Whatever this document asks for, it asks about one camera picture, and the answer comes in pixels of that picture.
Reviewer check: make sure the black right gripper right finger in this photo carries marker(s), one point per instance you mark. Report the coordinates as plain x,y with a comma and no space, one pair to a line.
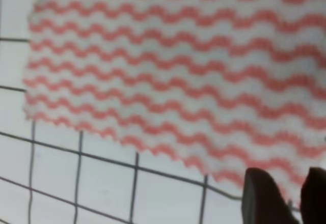
312,205

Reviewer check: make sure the white black-grid tablecloth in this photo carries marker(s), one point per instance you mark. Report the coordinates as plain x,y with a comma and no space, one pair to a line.
57,174

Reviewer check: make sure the pink wavy striped towel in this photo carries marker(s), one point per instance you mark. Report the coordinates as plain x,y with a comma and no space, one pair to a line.
221,85

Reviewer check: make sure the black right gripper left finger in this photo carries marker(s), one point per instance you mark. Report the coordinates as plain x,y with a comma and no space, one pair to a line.
262,202

